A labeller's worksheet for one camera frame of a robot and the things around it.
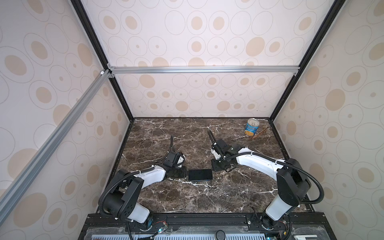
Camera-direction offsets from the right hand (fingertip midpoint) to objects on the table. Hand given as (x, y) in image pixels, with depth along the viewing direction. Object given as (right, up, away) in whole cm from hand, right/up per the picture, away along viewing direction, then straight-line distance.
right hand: (214, 168), depth 87 cm
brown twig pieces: (+35, +19, +23) cm, 47 cm away
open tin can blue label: (+28, +25, +16) cm, 41 cm away
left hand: (-13, -2, +2) cm, 14 cm away
